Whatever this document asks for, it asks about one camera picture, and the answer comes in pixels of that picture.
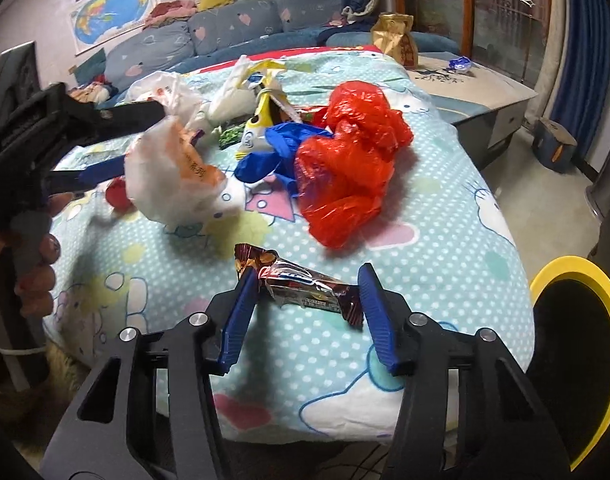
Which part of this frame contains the white orange plastic bag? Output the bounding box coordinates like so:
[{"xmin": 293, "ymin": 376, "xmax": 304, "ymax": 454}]
[{"xmin": 125, "ymin": 116, "xmax": 227, "ymax": 226}]

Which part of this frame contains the green black snack packet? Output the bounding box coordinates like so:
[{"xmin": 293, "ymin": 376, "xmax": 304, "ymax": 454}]
[{"xmin": 218, "ymin": 124, "xmax": 245, "ymax": 150}]

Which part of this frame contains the yellow white snack bag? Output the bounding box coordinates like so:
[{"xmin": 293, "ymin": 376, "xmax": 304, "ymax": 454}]
[{"xmin": 235, "ymin": 58, "xmax": 303, "ymax": 160}]

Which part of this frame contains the blue plastic bag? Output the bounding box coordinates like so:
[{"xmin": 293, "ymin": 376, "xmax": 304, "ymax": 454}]
[{"xmin": 234, "ymin": 122, "xmax": 333, "ymax": 198}]

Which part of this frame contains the brown chocolate bar wrapper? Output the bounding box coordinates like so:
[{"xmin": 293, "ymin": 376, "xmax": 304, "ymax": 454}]
[{"xmin": 234, "ymin": 243, "xmax": 363, "ymax": 330}]

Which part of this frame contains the red plastic bag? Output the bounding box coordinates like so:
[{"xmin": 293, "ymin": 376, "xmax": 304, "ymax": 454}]
[{"xmin": 294, "ymin": 80, "xmax": 413, "ymax": 249}]

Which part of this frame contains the red snack wrapper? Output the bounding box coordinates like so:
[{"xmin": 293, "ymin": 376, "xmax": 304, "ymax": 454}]
[{"xmin": 297, "ymin": 106, "xmax": 328, "ymax": 129}]

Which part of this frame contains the yellow rimmed trash bin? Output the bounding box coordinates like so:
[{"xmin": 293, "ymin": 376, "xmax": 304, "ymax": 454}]
[{"xmin": 527, "ymin": 256, "xmax": 610, "ymax": 479}]

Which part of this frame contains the person left hand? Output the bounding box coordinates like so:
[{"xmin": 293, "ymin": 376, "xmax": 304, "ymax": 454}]
[{"xmin": 0, "ymin": 192, "xmax": 75, "ymax": 319}]

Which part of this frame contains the world map poster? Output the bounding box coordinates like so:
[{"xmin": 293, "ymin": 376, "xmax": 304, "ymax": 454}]
[{"xmin": 68, "ymin": 0, "xmax": 155, "ymax": 54}]

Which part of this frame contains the pile of clothes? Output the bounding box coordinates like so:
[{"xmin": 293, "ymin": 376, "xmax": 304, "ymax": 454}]
[{"xmin": 143, "ymin": 0, "xmax": 198, "ymax": 28}]

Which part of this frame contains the Hello Kitty blanket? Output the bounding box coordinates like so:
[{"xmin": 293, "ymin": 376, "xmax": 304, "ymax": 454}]
[{"xmin": 44, "ymin": 49, "xmax": 535, "ymax": 444}]

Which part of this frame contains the blue sofa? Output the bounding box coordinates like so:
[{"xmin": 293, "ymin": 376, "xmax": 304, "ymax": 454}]
[{"xmin": 74, "ymin": 0, "xmax": 461, "ymax": 106}]

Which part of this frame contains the blue storage stool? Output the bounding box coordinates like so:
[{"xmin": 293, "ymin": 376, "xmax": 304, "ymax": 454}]
[{"xmin": 532, "ymin": 117, "xmax": 577, "ymax": 174}]

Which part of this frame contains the gold paper bag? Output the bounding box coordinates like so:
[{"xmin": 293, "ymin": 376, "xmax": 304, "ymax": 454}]
[{"xmin": 370, "ymin": 13, "xmax": 419, "ymax": 68}]

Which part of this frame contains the coffee table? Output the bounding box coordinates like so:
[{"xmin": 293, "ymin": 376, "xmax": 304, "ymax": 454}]
[{"xmin": 408, "ymin": 52, "xmax": 537, "ymax": 170}]

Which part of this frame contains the blue candy wrapper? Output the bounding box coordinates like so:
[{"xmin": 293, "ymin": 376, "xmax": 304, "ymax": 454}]
[{"xmin": 448, "ymin": 56, "xmax": 473, "ymax": 74}]

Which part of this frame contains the right blue curtain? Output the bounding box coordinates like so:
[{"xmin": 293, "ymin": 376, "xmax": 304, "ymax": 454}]
[{"xmin": 550, "ymin": 0, "xmax": 610, "ymax": 157}]

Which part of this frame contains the wooden glass sliding door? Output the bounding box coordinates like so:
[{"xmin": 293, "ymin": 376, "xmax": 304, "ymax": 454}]
[{"xmin": 395, "ymin": 0, "xmax": 551, "ymax": 88}]

